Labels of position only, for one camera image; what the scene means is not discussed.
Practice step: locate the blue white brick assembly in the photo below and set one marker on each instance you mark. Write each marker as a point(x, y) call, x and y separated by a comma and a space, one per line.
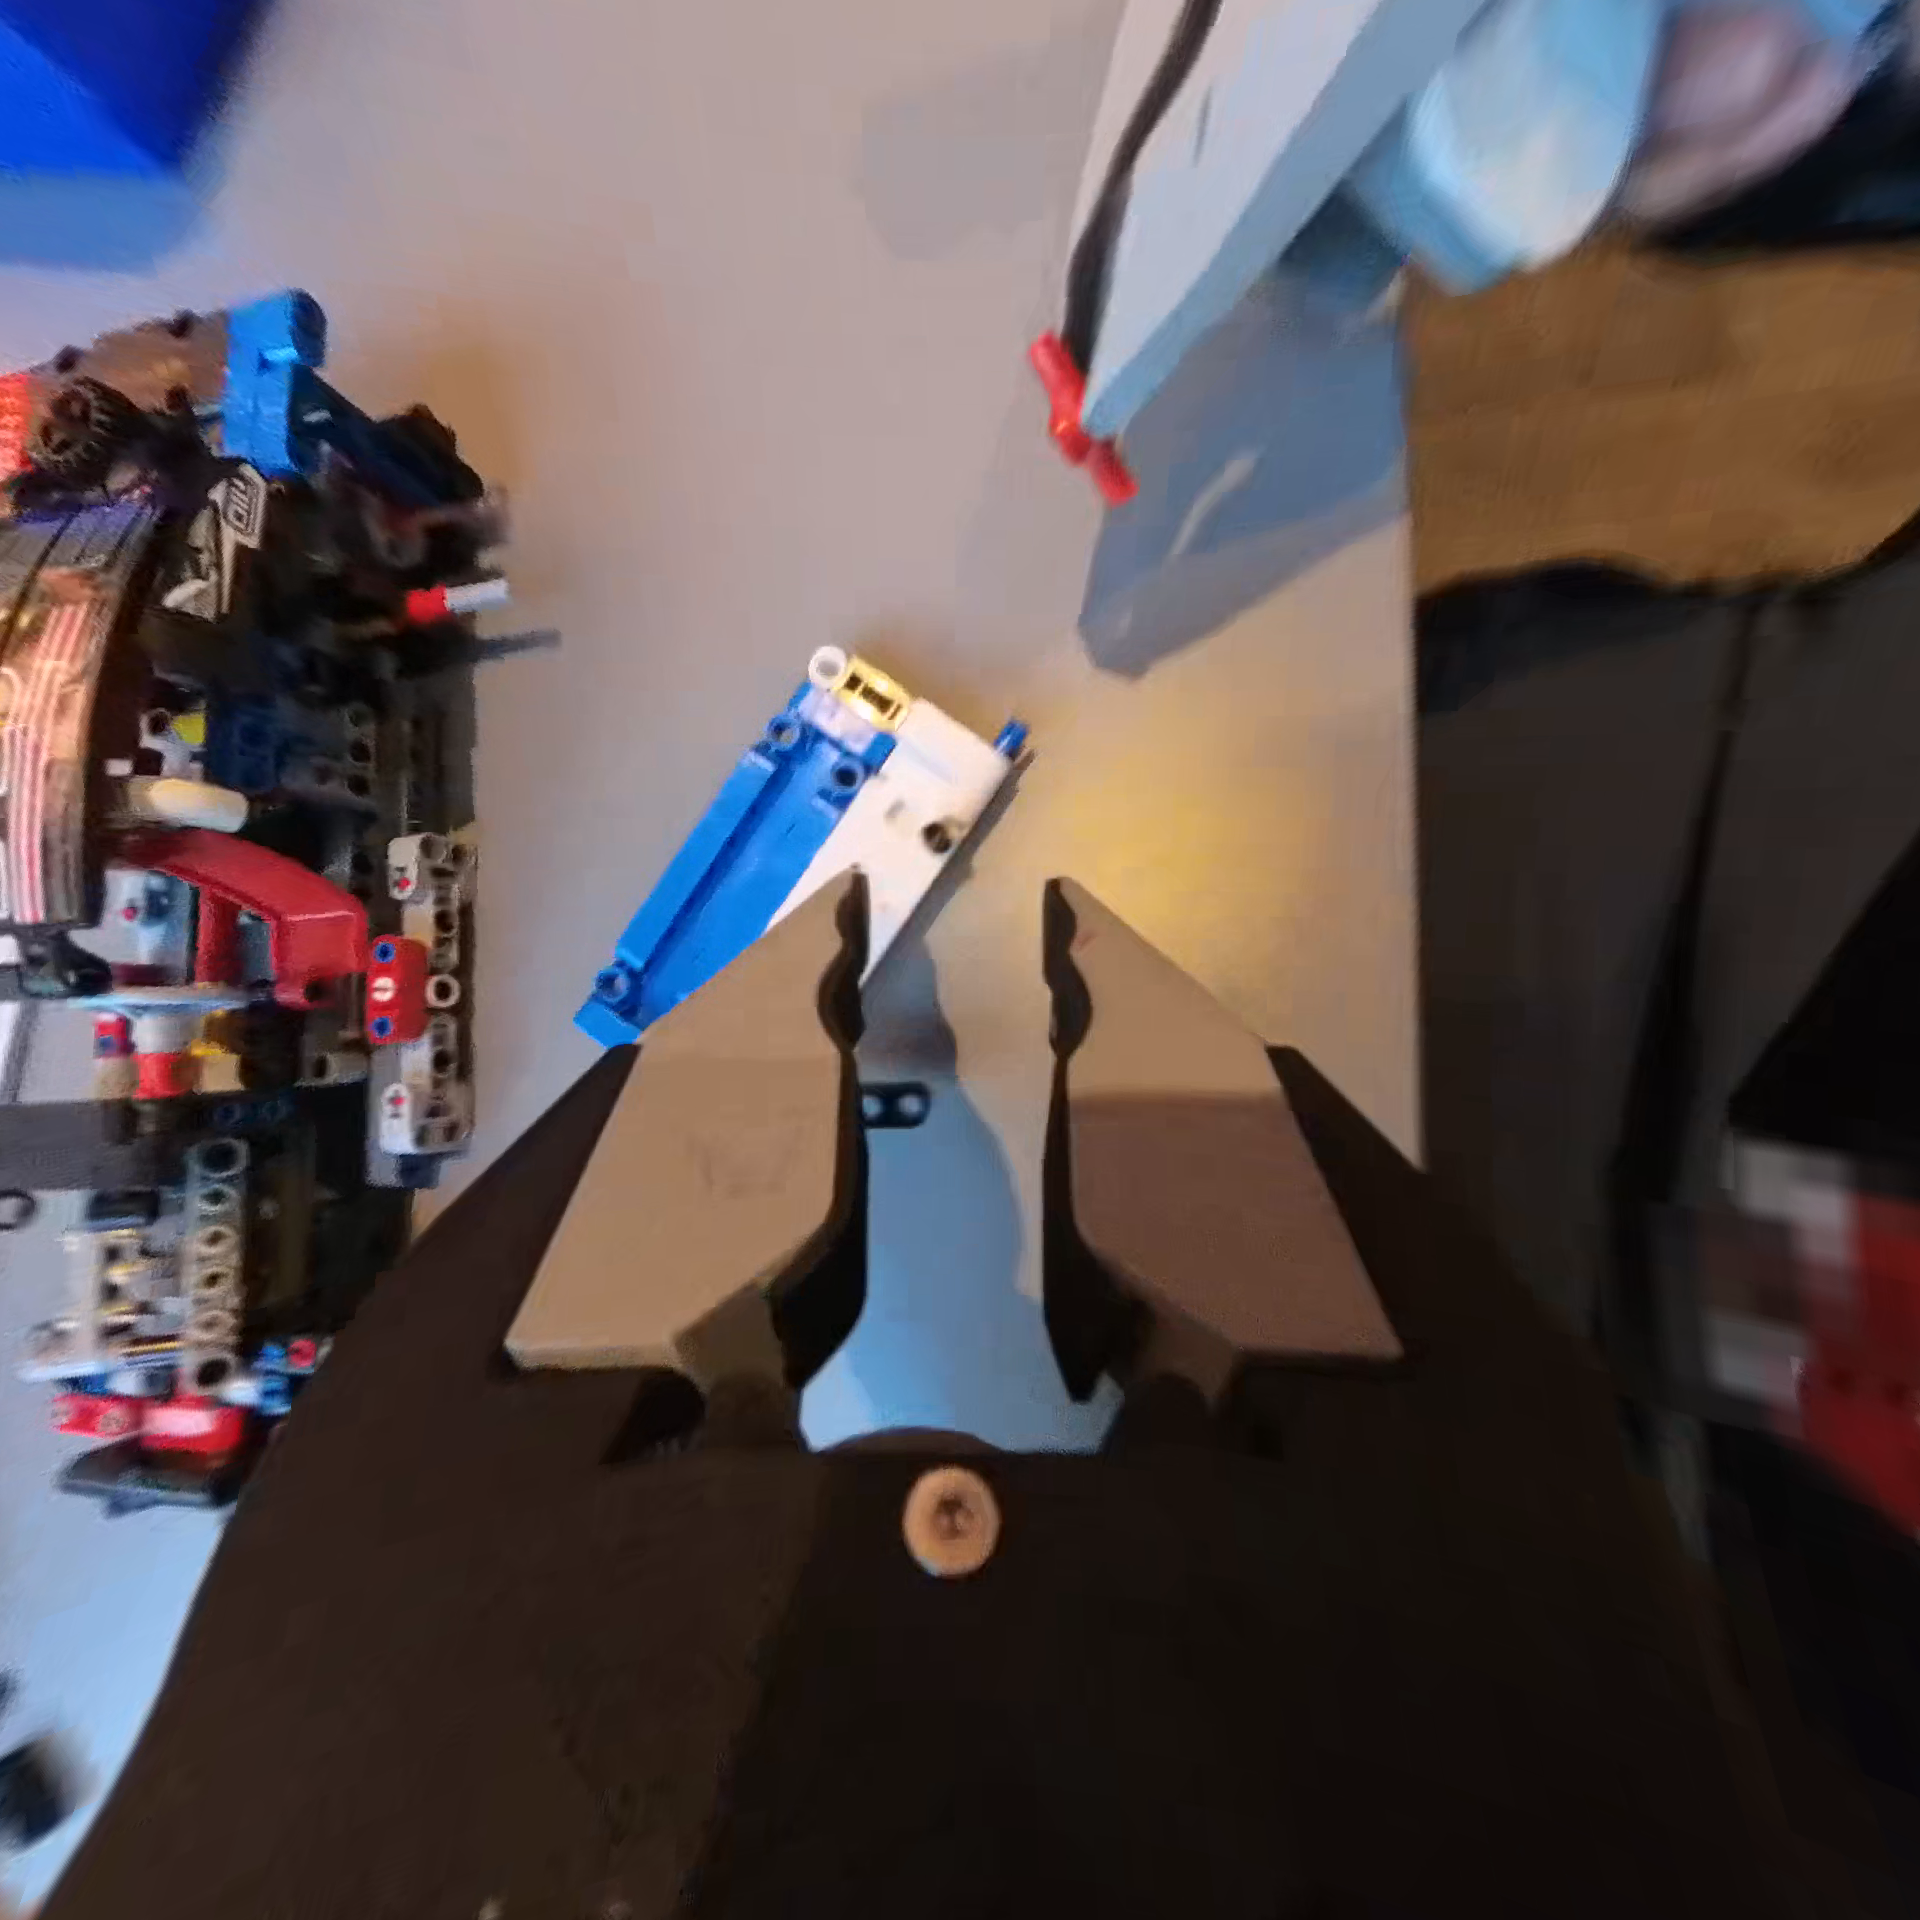
point(750, 841)

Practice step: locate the red brick connector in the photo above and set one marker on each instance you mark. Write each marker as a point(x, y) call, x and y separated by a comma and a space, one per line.
point(1067, 407)

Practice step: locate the black brick beam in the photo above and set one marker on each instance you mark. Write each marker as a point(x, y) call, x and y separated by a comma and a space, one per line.
point(895, 1106)

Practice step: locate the person's right hand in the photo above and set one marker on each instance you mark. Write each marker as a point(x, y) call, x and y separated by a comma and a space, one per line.
point(1755, 90)

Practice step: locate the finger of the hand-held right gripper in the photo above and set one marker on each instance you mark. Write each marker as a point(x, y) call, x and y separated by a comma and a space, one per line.
point(1276, 150)
point(1117, 90)

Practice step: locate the grey desk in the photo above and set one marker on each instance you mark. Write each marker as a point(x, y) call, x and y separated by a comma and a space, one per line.
point(675, 375)

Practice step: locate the blue storage bin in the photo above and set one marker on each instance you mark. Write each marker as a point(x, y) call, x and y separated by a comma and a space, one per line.
point(90, 121)

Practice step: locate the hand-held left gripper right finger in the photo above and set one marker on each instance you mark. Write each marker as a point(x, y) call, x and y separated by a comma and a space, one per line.
point(1216, 1200)

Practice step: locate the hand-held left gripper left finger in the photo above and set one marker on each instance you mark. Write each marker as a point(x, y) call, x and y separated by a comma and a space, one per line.
point(691, 1186)

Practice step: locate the toy brick car model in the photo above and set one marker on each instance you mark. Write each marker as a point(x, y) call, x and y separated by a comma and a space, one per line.
point(270, 900)

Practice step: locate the person's legs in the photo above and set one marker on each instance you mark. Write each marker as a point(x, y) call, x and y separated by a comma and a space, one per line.
point(1576, 900)

